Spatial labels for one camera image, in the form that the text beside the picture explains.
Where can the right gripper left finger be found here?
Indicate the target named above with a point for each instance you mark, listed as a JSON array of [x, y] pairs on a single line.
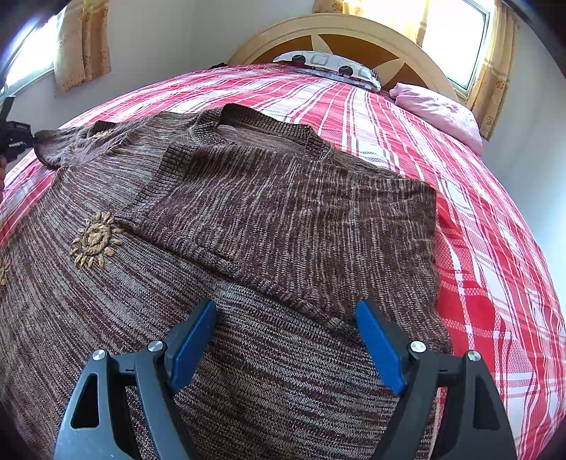
[[96, 422]]

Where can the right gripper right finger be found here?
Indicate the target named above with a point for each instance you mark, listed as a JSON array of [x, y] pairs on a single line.
[[474, 423]]

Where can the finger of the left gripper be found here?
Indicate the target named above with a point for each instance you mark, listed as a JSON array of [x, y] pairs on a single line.
[[15, 137]]

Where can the brown knitted sweater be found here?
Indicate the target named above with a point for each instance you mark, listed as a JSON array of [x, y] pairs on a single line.
[[283, 232]]

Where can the side window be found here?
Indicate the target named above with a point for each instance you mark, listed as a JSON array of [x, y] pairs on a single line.
[[36, 56]]

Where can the yellow side window curtain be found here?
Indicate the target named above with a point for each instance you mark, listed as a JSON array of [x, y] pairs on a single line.
[[83, 53]]

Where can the red plaid bed sheet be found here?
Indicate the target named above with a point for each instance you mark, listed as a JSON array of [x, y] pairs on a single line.
[[495, 291]]

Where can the pink pillow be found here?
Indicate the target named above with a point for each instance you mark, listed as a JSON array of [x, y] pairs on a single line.
[[443, 113]]

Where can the yellow curtain by headboard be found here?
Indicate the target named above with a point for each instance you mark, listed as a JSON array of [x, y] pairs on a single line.
[[486, 97]]

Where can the grey patterned pillow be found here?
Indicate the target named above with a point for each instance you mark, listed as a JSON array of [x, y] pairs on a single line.
[[331, 67]]

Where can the cream wooden headboard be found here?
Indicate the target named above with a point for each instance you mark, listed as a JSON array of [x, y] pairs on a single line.
[[392, 56]]

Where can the bright window behind bed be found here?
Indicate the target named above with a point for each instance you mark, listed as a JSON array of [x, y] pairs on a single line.
[[452, 32]]

